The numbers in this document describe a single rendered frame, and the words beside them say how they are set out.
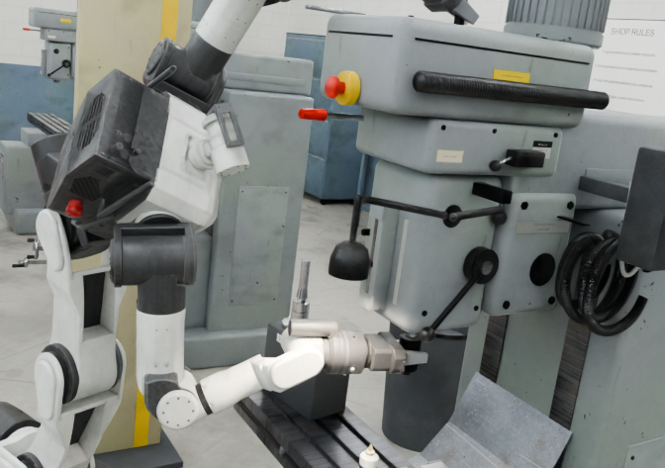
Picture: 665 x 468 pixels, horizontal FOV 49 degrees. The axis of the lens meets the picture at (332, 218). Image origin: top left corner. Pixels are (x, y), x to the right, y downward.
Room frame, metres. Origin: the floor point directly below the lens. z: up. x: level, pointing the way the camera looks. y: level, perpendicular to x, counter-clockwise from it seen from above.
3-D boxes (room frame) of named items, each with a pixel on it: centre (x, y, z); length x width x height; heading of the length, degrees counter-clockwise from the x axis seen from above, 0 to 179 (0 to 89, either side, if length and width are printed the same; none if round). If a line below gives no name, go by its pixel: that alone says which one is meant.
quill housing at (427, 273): (1.43, -0.20, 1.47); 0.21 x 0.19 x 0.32; 32
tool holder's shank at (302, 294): (1.84, 0.06, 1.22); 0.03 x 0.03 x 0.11
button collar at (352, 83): (1.30, 0.00, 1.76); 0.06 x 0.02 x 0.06; 32
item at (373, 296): (1.37, -0.10, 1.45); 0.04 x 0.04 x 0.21; 32
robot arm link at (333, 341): (1.37, 0.01, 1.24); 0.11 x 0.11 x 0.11; 17
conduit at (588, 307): (1.40, -0.52, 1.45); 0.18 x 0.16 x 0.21; 122
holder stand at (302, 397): (1.80, 0.02, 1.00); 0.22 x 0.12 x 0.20; 42
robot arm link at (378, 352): (1.40, -0.11, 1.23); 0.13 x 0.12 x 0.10; 17
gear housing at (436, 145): (1.45, -0.23, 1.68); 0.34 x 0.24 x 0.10; 122
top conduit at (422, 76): (1.32, -0.30, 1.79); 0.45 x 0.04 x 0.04; 122
